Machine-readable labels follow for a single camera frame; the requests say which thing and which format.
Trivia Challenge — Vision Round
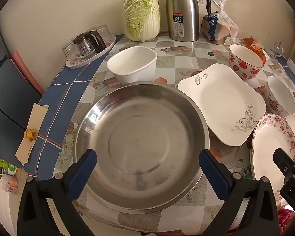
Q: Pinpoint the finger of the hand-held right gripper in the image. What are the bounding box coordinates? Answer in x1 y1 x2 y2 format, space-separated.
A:
273 148 295 177

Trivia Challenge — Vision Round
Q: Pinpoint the large steel basin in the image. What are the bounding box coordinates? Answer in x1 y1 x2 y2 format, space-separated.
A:
74 82 210 214

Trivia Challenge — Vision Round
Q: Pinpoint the strawberry print bowl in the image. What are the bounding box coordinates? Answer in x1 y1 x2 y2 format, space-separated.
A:
228 44 264 79

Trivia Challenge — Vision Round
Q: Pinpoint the white square bowl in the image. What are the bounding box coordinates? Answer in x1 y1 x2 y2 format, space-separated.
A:
107 46 158 85

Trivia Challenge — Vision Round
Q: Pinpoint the glass teapot with black handle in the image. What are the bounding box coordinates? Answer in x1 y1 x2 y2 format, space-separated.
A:
72 31 106 57

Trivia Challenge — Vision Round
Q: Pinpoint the small floral bowl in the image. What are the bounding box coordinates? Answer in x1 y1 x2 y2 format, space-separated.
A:
264 76 295 118

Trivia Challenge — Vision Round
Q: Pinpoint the clear glass pitcher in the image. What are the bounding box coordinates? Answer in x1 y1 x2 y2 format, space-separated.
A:
265 33 285 59

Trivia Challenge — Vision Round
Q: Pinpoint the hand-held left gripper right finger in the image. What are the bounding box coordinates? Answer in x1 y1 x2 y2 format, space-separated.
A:
199 149 278 236

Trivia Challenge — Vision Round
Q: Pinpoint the clear drinking glass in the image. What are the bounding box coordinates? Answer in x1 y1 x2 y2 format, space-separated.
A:
96 25 112 41
62 42 77 61

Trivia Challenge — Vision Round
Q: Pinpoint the bagged bread loaf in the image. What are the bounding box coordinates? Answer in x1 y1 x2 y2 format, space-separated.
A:
202 0 239 45

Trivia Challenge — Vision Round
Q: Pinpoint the blue cloth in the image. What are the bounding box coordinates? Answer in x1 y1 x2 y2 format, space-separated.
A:
23 36 123 177

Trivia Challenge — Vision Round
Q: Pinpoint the white square plate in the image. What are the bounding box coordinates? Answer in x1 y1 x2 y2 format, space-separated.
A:
177 63 267 147

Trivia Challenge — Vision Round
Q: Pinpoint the white oval tray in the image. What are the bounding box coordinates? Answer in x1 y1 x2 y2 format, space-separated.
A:
65 35 116 69

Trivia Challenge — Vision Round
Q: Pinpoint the pink board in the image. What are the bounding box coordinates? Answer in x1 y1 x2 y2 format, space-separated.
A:
10 50 45 95

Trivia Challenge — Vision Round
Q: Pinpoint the round floral plate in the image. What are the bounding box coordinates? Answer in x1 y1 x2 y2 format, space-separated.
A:
250 114 295 208

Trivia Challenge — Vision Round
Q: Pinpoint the yellow crumpled scrap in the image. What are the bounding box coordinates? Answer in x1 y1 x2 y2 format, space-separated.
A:
24 128 38 142

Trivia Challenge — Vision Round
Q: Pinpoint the beige paper sheet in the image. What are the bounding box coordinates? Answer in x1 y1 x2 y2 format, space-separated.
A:
15 103 50 166

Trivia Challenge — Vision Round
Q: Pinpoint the patterned plastic tablecloth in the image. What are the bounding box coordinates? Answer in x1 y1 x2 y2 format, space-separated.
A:
55 33 295 236

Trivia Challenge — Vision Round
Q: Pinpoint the dark cabinet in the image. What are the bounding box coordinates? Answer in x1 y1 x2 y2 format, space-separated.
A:
0 20 43 131

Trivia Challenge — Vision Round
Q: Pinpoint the steel thermos jug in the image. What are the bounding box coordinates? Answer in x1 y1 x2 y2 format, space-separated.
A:
163 0 212 42

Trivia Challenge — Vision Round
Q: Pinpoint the red floral cloth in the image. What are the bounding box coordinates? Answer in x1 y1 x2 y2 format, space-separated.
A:
277 208 295 233

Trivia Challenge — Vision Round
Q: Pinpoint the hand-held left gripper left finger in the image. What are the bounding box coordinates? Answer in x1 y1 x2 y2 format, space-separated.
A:
17 149 97 236

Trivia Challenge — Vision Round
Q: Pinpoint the napa cabbage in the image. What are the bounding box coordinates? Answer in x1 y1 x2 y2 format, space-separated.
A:
122 0 161 42

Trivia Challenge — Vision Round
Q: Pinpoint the printed carton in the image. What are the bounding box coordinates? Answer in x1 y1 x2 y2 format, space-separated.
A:
0 154 27 198

